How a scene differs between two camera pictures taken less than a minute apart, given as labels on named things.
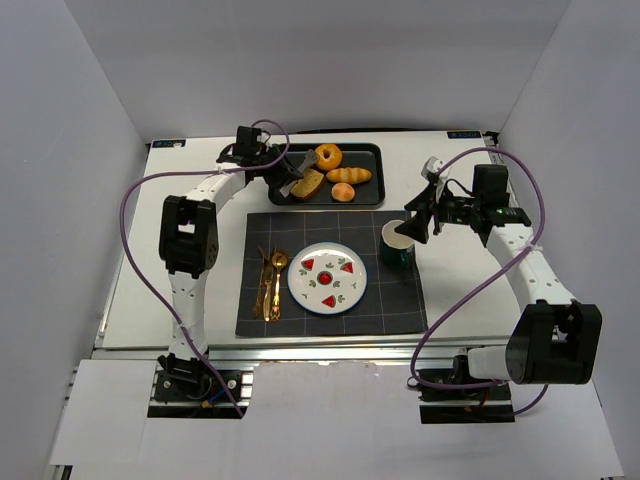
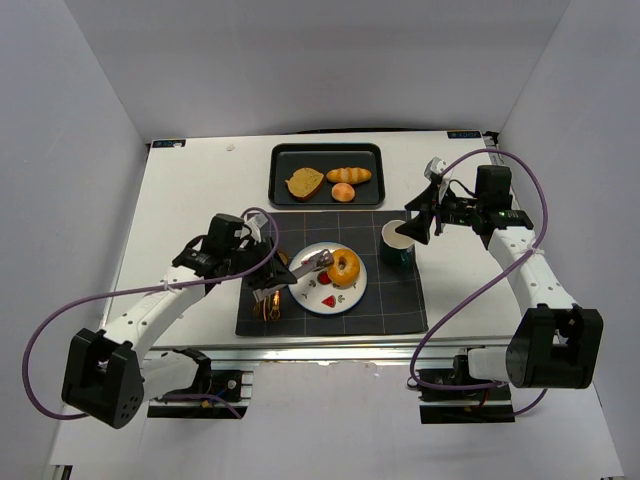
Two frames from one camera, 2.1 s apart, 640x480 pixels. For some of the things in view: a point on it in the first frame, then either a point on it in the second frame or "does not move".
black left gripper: (282, 172) → (267, 268)
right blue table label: (464, 134) does not move
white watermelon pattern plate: (327, 278) does not move
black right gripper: (428, 212) does not move
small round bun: (343, 192) does not move
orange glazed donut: (330, 157) → (352, 269)
